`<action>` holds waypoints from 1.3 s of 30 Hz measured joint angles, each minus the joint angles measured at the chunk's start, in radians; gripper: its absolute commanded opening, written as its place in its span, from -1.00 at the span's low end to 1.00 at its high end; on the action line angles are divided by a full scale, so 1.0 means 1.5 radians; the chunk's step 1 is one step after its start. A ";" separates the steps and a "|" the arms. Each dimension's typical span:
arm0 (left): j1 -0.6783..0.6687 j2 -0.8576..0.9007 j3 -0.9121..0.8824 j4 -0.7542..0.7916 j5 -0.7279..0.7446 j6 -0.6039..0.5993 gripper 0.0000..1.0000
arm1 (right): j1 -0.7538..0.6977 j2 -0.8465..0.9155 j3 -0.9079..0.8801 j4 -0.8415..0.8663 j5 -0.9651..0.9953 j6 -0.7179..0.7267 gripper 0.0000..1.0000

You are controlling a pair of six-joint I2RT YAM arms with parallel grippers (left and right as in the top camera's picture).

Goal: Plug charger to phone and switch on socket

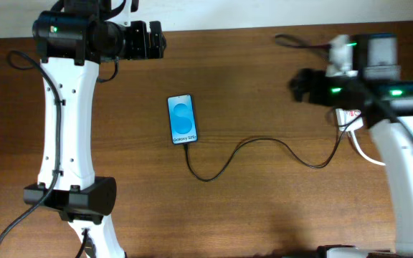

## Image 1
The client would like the white power strip cord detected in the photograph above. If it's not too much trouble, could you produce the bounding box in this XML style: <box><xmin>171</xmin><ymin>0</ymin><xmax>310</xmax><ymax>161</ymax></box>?
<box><xmin>348</xmin><ymin>129</ymin><xmax>386</xmax><ymax>167</ymax></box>

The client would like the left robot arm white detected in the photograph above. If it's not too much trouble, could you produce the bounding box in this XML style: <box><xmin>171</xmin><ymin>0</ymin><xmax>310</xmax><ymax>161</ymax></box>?
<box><xmin>24</xmin><ymin>0</ymin><xmax>166</xmax><ymax>257</ymax></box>

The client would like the white power strip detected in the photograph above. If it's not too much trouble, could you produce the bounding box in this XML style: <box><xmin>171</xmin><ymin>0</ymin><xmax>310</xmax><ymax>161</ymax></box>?
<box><xmin>336</xmin><ymin>108</ymin><xmax>364</xmax><ymax>132</ymax></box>

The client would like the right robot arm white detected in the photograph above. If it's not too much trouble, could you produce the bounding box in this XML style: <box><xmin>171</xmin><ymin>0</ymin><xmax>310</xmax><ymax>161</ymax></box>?
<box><xmin>289</xmin><ymin>33</ymin><xmax>413</xmax><ymax>257</ymax></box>

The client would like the blue Galaxy smartphone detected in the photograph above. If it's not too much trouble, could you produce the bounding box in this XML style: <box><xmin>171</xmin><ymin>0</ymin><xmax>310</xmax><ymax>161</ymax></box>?
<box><xmin>167</xmin><ymin>95</ymin><xmax>198</xmax><ymax>145</ymax></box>

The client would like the black USB charging cable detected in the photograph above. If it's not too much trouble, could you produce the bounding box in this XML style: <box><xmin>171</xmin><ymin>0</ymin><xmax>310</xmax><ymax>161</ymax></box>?
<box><xmin>182</xmin><ymin>113</ymin><xmax>364</xmax><ymax>183</ymax></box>

